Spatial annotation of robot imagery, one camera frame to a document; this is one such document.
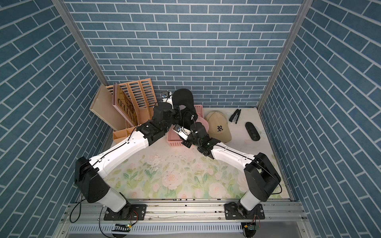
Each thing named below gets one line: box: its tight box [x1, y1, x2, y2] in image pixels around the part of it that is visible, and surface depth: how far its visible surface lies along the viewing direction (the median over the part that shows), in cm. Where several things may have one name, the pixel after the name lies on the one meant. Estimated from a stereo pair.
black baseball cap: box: [172, 88, 198, 122], surface depth 86 cm
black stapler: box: [228, 108, 242, 124], surface depth 117 cm
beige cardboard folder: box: [89, 83, 127, 132], surface depth 96 cm
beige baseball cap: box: [205, 110, 233, 144], surface depth 104 cm
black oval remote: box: [245, 121, 261, 142], surface depth 106 cm
